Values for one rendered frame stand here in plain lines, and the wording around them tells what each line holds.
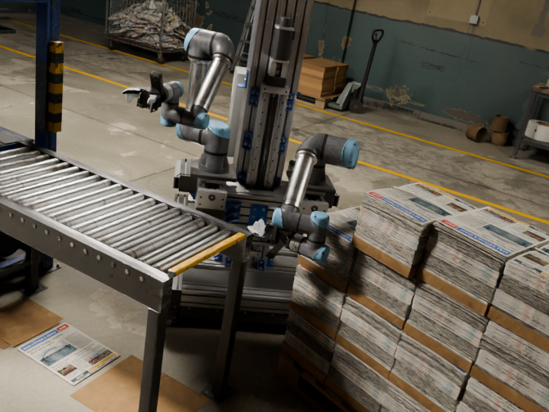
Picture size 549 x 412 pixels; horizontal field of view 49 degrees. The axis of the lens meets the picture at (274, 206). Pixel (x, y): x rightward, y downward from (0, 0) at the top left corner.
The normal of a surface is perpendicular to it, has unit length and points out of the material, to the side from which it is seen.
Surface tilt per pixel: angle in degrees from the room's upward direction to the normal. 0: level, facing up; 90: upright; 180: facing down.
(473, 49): 90
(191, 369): 0
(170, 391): 0
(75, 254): 90
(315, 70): 90
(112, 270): 90
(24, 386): 0
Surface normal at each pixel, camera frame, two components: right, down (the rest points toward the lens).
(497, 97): -0.50, 0.26
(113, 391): 0.16, -0.91
